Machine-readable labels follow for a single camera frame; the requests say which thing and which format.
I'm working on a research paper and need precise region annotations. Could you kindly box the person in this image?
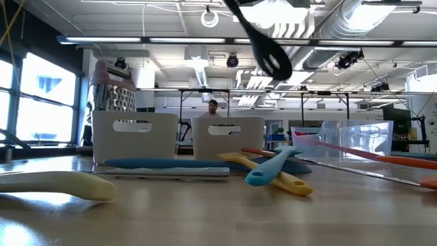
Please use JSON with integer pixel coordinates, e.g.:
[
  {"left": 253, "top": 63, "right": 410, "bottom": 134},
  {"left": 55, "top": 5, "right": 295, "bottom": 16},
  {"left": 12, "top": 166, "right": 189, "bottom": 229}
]
[{"left": 199, "top": 99, "right": 223, "bottom": 119}]

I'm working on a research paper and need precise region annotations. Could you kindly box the large glass window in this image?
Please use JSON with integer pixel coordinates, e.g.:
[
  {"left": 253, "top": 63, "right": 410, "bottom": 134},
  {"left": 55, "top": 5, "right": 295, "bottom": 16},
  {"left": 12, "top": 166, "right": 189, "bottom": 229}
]
[{"left": 0, "top": 51, "right": 81, "bottom": 146}]

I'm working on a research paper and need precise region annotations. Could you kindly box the clear plastic bin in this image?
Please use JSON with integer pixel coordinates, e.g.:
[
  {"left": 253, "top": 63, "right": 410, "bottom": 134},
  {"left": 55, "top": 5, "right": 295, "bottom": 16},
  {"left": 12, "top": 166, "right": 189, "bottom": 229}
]
[{"left": 290, "top": 119, "right": 395, "bottom": 162}]

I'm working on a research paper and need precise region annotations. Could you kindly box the white cable coil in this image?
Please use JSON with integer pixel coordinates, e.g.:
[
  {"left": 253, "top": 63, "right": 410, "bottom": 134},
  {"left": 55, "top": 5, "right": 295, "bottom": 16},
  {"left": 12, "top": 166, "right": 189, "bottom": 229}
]
[{"left": 200, "top": 10, "right": 220, "bottom": 29}]

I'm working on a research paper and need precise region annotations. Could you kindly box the white plastic handled bin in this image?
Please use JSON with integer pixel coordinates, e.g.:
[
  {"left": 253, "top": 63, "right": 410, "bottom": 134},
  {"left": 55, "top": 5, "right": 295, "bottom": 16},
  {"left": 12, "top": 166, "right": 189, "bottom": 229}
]
[
  {"left": 91, "top": 110, "right": 180, "bottom": 165},
  {"left": 191, "top": 116, "right": 266, "bottom": 161}
]

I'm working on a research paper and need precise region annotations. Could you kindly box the yellow silicone spatula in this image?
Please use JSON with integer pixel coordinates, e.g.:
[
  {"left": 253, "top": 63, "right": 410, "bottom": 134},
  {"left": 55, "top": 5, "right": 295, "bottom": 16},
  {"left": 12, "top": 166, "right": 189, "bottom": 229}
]
[{"left": 217, "top": 152, "right": 314, "bottom": 197}]

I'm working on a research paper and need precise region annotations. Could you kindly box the black slotted spoon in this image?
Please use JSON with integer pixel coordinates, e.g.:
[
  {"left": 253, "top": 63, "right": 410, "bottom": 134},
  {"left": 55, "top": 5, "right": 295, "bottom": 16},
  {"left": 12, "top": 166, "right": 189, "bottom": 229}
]
[{"left": 223, "top": 0, "right": 294, "bottom": 82}]

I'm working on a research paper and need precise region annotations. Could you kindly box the black ceiling camera rig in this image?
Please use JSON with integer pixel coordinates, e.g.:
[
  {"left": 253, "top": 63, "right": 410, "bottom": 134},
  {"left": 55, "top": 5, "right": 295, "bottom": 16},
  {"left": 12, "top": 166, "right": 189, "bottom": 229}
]
[{"left": 334, "top": 49, "right": 365, "bottom": 71}]

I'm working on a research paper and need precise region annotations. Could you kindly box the cream-handled paring knife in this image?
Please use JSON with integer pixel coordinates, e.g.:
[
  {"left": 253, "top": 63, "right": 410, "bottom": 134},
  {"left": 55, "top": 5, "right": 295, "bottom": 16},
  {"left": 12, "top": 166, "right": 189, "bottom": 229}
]
[{"left": 0, "top": 170, "right": 118, "bottom": 202}]

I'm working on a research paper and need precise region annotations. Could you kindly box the silver ventilation duct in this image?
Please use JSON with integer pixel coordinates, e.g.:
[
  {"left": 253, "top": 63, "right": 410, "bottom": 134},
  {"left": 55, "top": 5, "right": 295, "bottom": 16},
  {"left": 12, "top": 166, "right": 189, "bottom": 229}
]
[{"left": 300, "top": 0, "right": 399, "bottom": 71}]

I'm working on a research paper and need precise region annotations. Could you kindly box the black ceiling light rail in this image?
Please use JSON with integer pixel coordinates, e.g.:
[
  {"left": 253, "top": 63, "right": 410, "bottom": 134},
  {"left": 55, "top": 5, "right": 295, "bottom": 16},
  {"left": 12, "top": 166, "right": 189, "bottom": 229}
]
[{"left": 56, "top": 34, "right": 437, "bottom": 49}]

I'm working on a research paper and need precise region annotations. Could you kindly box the orange and white handled knife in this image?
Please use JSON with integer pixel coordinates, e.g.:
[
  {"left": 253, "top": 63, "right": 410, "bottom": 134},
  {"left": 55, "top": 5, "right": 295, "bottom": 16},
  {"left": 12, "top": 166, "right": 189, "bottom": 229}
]
[{"left": 240, "top": 147, "right": 421, "bottom": 187}]

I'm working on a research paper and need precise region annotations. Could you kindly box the pink-trimmed metal box grater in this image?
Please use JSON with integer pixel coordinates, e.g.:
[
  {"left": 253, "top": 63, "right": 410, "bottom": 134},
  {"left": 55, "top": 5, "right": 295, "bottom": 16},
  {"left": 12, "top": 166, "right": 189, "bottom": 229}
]
[{"left": 75, "top": 60, "right": 138, "bottom": 157}]

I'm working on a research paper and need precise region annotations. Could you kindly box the teal silicone spatula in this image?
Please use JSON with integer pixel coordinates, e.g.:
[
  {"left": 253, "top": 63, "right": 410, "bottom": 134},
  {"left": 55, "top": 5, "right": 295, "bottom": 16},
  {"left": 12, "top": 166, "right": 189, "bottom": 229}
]
[{"left": 244, "top": 145, "right": 305, "bottom": 187}]

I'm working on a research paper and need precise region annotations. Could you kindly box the black computer monitor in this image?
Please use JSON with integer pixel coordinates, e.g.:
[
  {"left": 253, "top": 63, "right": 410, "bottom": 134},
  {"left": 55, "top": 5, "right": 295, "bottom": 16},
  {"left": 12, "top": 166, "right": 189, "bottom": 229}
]
[{"left": 382, "top": 107, "right": 412, "bottom": 141}]

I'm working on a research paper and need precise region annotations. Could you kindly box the blue silicone spoon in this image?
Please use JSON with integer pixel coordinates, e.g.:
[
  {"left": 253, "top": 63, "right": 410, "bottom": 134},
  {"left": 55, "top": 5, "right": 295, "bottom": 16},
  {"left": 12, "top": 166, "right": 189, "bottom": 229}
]
[{"left": 102, "top": 156, "right": 313, "bottom": 175}]

